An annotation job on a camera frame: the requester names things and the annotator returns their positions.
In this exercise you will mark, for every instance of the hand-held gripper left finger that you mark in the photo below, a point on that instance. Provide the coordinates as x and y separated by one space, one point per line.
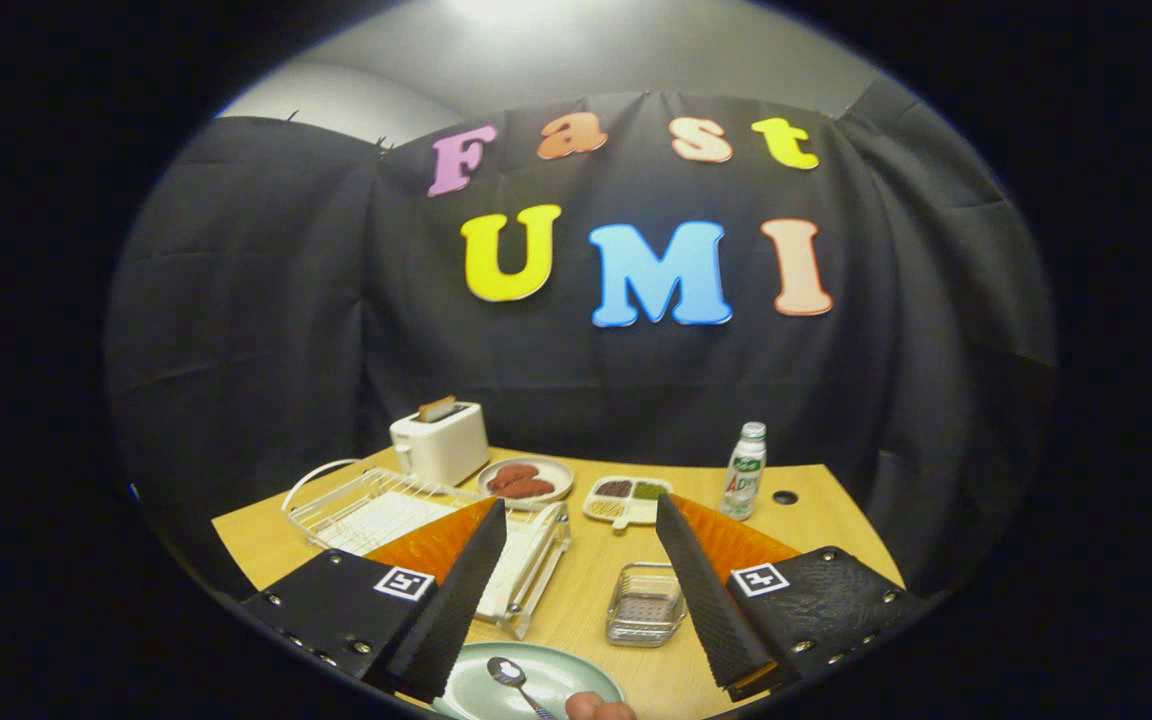
466 610

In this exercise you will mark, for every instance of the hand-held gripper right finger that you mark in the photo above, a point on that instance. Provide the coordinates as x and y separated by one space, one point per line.
706 610

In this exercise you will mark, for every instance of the metal spoon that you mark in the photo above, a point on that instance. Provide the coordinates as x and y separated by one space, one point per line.
507 671

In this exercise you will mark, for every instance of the light green plate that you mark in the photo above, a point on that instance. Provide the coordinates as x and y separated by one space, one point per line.
576 675

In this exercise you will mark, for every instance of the grey plate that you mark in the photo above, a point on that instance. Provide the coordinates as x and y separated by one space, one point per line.
558 475

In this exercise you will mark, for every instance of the white divided snack tray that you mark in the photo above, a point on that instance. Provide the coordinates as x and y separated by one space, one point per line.
641 512

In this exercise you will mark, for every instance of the white ribbed drip tray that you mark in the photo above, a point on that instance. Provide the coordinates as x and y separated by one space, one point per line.
386 515

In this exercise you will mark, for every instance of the green beans pile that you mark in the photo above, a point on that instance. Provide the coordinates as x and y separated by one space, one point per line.
649 491

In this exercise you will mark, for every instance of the white drink bottle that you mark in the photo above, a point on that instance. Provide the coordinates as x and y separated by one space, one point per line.
742 480

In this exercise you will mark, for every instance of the brown steak piece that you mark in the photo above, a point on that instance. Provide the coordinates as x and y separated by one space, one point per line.
513 475
528 489

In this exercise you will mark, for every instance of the yellow beans pile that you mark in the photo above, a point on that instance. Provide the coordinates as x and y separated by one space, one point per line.
607 508

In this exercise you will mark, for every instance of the dark red beans pile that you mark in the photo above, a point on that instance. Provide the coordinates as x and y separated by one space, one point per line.
615 489

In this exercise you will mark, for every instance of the white toaster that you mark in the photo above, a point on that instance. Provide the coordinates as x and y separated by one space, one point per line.
441 450

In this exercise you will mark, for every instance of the brown bread slice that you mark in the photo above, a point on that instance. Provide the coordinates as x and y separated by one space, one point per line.
436 409

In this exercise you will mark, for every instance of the black backdrop cloth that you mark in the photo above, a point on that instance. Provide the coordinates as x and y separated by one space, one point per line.
886 350

